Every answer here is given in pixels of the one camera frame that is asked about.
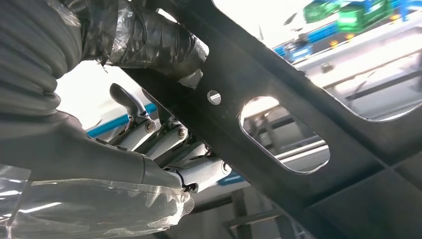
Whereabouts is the green plastic crate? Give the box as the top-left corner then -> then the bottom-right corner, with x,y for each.
337,0 -> 394,34
303,0 -> 342,24

